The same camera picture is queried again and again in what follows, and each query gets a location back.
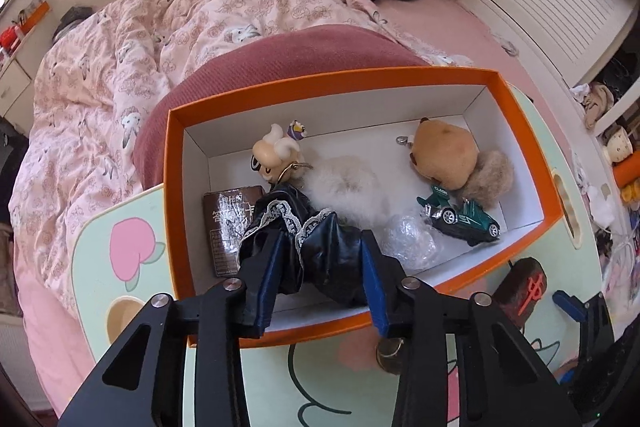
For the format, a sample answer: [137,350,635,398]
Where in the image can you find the dark red pouch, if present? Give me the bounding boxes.
[492,257,548,329]

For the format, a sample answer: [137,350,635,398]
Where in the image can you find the clear plastic wrap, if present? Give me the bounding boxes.
[378,213,444,273]

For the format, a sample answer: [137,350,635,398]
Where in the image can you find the green toy car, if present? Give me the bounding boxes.
[416,185,501,247]

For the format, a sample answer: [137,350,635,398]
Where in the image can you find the brown small card box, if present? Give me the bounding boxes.
[203,185,265,277]

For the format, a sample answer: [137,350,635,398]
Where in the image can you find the black lace-trimmed cloth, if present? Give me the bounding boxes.
[239,183,367,308]

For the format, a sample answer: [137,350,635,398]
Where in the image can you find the tan plush toy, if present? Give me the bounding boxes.
[396,118,515,209]

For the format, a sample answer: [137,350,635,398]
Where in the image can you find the orange cardboard box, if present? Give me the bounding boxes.
[162,66,565,349]

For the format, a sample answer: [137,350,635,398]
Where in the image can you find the white fluffy pompom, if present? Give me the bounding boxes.
[299,156,390,229]

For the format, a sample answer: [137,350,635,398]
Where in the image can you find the cartoon head keychain figure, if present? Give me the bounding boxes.
[250,120,312,186]

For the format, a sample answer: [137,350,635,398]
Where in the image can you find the small shiny metallic object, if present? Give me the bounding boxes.
[375,338,404,375]

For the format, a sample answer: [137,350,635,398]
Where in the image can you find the pink floral duvet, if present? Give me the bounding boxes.
[7,0,474,323]

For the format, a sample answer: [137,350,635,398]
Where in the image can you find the white drawer cabinet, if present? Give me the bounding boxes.
[0,60,34,136]

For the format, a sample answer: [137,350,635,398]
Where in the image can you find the dark red pillow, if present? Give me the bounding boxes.
[132,25,426,190]

